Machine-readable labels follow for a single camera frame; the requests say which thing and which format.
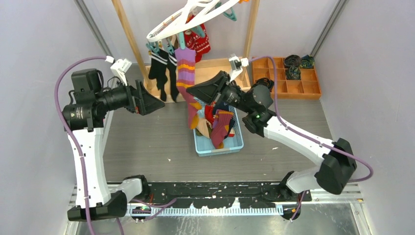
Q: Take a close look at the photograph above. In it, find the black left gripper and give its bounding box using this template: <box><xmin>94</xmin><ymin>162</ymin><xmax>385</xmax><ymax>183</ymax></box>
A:
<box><xmin>96</xmin><ymin>75</ymin><xmax>165</xmax><ymax>115</ymax></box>

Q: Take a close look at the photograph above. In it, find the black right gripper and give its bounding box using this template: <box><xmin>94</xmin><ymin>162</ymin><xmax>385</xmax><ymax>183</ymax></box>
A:
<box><xmin>185</xmin><ymin>71</ymin><xmax>253</xmax><ymax>114</ymax></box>

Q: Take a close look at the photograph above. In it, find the navy sock with white cuff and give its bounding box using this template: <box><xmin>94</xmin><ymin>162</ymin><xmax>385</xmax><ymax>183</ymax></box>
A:
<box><xmin>212</xmin><ymin>102</ymin><xmax>230</xmax><ymax>115</ymax></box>

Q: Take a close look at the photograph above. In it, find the red santa sock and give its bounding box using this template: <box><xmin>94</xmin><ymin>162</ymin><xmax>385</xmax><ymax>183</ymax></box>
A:
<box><xmin>204</xmin><ymin>105</ymin><xmax>215</xmax><ymax>124</ymax></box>

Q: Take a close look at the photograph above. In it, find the purple striped sock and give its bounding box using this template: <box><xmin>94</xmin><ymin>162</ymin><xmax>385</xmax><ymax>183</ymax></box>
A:
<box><xmin>175</xmin><ymin>47</ymin><xmax>202</xmax><ymax>130</ymax></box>
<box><xmin>210</xmin><ymin>111</ymin><xmax>233</xmax><ymax>149</ymax></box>

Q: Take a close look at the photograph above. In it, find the striped beige sock front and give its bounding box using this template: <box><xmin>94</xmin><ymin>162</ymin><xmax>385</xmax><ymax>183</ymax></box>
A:
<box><xmin>195</xmin><ymin>118</ymin><xmax>212</xmax><ymax>139</ymax></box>

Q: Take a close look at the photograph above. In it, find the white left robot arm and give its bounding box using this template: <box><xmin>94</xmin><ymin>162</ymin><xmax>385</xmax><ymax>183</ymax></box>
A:
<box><xmin>62</xmin><ymin>69</ymin><xmax>165</xmax><ymax>222</ymax></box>

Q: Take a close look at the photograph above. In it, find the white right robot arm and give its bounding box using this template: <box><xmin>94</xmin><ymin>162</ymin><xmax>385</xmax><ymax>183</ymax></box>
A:
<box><xmin>186</xmin><ymin>71</ymin><xmax>357</xmax><ymax>201</ymax></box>

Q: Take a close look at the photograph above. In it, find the wooden hanger stand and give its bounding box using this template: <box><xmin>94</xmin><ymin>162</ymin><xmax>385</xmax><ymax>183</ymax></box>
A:
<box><xmin>111</xmin><ymin>0</ymin><xmax>260</xmax><ymax>95</ymax></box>

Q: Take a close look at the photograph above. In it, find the white round clip hanger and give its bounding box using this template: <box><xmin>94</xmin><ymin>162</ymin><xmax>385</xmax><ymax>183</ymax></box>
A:
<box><xmin>146</xmin><ymin>0</ymin><xmax>242</xmax><ymax>43</ymax></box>

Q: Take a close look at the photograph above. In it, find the rolled dark sock left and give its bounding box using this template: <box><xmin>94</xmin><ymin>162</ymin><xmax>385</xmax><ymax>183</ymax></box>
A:
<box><xmin>255</xmin><ymin>77</ymin><xmax>275</xmax><ymax>92</ymax></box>

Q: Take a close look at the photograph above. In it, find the rolled dark sock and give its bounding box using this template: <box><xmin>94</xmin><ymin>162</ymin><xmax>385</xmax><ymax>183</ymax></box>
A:
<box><xmin>283</xmin><ymin>55</ymin><xmax>301</xmax><ymax>68</ymax></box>
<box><xmin>255</xmin><ymin>77</ymin><xmax>275</xmax><ymax>92</ymax></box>
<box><xmin>285</xmin><ymin>66</ymin><xmax>301</xmax><ymax>80</ymax></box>
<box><xmin>300</xmin><ymin>55</ymin><xmax>315</xmax><ymax>69</ymax></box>

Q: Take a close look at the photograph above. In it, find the light blue plastic basket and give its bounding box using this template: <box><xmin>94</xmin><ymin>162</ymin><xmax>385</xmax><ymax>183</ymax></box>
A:
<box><xmin>193</xmin><ymin>98</ymin><xmax>244</xmax><ymax>157</ymax></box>

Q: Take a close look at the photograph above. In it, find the rolled dark sock middle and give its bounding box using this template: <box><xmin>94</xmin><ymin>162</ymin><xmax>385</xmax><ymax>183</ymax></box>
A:
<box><xmin>285</xmin><ymin>66</ymin><xmax>301</xmax><ymax>80</ymax></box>

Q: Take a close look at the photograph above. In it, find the rolled dark sock top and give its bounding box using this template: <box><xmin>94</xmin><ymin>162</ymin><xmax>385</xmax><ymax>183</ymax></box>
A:
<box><xmin>283</xmin><ymin>55</ymin><xmax>301</xmax><ymax>68</ymax></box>

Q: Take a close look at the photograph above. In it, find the orange wooden compartment tray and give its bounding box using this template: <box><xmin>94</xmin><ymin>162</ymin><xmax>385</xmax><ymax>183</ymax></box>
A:
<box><xmin>251</xmin><ymin>57</ymin><xmax>322</xmax><ymax>100</ymax></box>

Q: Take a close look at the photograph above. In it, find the rolled dark sock right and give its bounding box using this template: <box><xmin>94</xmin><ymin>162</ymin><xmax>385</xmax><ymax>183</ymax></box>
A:
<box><xmin>300</xmin><ymin>55</ymin><xmax>315</xmax><ymax>69</ymax></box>

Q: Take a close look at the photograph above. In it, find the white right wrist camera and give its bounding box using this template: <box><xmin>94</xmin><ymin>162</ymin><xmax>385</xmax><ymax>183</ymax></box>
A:
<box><xmin>228</xmin><ymin>54</ymin><xmax>249</xmax><ymax>82</ymax></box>

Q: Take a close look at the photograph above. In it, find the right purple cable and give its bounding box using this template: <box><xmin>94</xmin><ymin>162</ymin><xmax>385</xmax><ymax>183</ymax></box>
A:
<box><xmin>248</xmin><ymin>56</ymin><xmax>374</xmax><ymax>222</ymax></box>

